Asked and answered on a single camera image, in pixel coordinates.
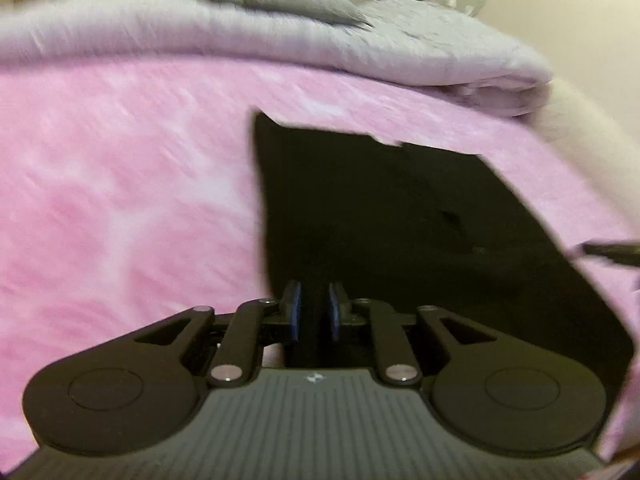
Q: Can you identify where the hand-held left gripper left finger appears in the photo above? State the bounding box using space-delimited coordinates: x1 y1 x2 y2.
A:
127 280 303 387

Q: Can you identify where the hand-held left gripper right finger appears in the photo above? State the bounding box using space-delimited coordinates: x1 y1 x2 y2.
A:
327 281 511 387

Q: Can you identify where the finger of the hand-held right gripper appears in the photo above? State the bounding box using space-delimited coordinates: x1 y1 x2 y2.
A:
574 241 640 267

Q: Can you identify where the black garment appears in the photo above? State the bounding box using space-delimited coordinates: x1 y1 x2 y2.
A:
252 110 635 413

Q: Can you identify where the cream mattress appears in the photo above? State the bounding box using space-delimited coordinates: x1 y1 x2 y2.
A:
527 80 640 243

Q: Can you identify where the pink rose blanket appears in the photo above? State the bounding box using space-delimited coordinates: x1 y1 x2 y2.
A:
0 57 640 467

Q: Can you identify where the lilac striped quilt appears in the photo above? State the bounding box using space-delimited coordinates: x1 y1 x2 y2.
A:
0 0 556 119

